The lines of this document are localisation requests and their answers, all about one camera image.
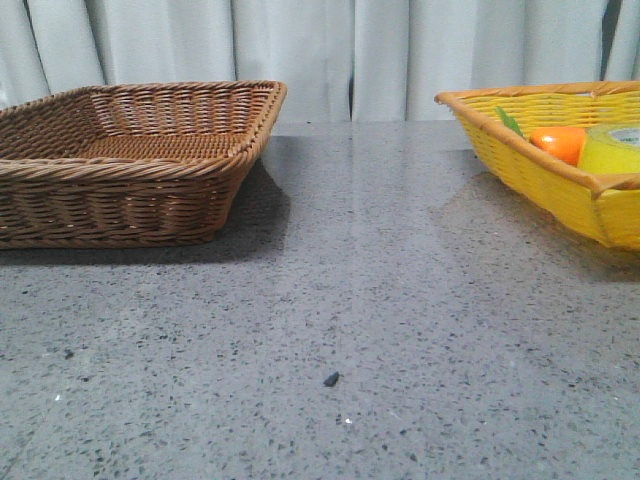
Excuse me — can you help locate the yellow tape roll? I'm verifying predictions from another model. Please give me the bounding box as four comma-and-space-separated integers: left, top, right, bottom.
578, 123, 639, 174

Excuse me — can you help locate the small black debris chip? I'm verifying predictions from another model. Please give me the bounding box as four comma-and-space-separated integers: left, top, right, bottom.
323, 371, 340, 387

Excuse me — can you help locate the white curtain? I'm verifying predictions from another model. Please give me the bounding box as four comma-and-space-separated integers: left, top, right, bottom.
1, 1, 639, 123

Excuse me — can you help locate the brown wicker basket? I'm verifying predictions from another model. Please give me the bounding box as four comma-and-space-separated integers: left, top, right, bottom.
1, 80, 287, 249

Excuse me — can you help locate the orange toy carrot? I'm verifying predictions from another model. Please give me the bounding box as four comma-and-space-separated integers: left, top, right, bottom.
527, 126, 587, 167

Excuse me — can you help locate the yellow wicker basket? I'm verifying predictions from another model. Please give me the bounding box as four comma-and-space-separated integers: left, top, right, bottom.
434, 81, 639, 251

